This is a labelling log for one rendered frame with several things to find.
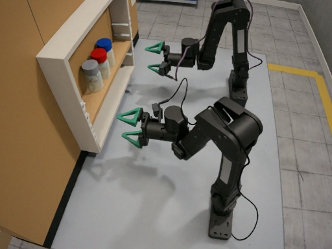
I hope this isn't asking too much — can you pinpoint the red-capped bottle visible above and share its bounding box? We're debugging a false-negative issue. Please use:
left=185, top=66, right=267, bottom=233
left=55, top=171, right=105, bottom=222
left=91, top=48, right=111, bottom=80

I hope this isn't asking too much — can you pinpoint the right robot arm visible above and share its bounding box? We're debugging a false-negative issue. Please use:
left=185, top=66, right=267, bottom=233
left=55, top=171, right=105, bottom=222
left=180, top=0, right=250, bottom=101

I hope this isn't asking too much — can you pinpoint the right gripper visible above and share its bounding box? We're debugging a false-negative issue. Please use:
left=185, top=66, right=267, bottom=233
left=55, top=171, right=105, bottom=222
left=145, top=41, right=182, bottom=74

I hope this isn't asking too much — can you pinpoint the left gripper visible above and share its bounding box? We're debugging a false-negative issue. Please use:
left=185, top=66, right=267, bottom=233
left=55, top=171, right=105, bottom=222
left=117, top=104, right=165, bottom=148

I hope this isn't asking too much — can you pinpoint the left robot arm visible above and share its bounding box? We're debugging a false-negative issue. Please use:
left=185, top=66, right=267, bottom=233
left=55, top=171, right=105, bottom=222
left=161, top=97, right=263, bottom=239

